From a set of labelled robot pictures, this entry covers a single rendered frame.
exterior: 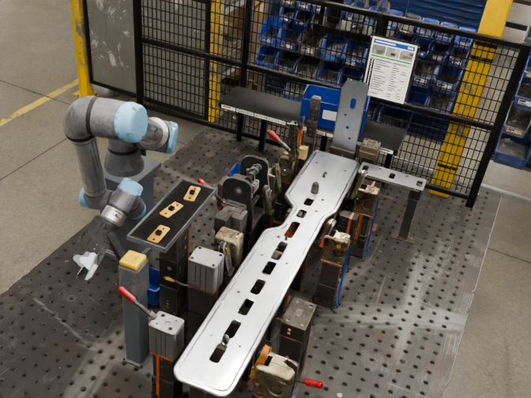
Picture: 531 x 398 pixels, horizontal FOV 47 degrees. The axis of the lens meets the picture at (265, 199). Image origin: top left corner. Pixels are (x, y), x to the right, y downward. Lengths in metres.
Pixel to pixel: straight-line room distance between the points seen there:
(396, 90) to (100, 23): 2.68
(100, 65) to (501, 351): 3.54
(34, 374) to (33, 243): 1.68
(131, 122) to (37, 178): 2.59
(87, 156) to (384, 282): 1.31
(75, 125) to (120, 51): 3.05
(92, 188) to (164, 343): 0.58
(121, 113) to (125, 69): 3.14
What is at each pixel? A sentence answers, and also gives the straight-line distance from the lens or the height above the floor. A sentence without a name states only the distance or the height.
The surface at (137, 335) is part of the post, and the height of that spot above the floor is 0.85.
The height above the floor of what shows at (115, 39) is 0.59.
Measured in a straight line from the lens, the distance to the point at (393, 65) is 2.91.
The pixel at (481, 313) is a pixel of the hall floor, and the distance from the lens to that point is 3.68.
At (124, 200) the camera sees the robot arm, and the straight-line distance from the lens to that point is 2.02.
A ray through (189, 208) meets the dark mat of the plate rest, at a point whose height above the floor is 1.16.
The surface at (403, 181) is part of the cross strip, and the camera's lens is 2.68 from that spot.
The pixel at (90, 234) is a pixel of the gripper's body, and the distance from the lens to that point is 2.00.
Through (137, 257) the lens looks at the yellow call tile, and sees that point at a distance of 1.89.
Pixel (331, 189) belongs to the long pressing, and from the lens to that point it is 2.52.
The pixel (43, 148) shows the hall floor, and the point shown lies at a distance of 4.66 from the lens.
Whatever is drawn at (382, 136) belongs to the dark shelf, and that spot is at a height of 1.03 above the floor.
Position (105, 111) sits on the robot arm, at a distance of 1.83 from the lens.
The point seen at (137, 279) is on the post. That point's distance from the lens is 1.89.
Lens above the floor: 2.42
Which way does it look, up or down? 36 degrees down
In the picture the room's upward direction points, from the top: 6 degrees clockwise
